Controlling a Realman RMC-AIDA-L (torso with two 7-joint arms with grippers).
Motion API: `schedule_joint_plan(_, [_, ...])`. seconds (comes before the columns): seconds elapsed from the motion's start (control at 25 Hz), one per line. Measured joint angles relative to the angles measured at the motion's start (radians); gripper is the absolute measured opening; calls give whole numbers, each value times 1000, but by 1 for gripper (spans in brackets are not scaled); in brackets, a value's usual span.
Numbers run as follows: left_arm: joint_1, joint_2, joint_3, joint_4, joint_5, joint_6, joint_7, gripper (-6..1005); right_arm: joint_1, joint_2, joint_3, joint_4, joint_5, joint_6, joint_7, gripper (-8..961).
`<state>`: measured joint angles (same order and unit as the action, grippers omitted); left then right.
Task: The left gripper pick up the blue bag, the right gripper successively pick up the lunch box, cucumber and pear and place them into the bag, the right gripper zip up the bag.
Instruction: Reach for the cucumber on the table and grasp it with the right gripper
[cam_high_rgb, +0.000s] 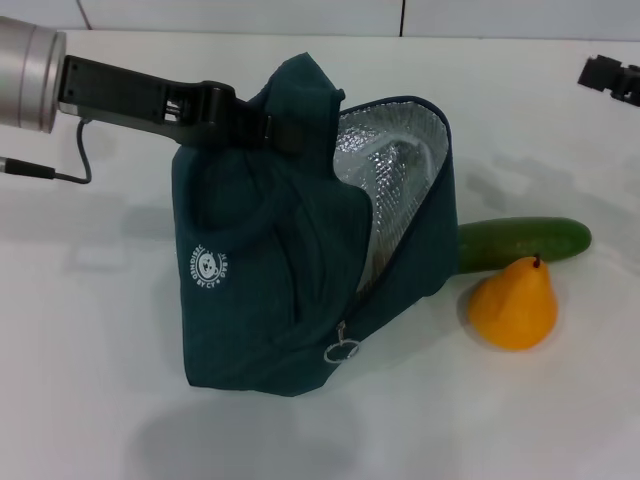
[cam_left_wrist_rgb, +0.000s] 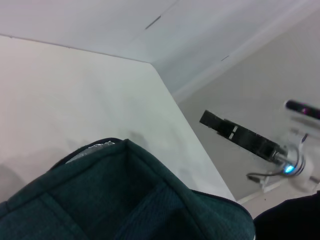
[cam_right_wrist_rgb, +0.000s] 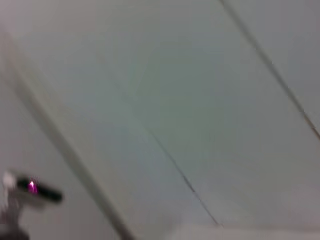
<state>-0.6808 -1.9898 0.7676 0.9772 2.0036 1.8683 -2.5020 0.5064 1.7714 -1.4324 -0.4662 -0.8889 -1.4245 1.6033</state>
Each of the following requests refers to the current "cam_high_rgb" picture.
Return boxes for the black gripper cable with plug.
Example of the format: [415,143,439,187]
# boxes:
[0,119,94,185]

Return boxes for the green cucumber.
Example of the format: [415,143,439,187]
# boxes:
[457,215,593,275]

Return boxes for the yellow pear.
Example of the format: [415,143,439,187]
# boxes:
[467,253,560,351]

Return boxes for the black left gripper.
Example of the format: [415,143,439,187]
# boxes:
[58,55,306,153]

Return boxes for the dark teal insulated lunch bag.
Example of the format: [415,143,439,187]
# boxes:
[169,52,461,399]

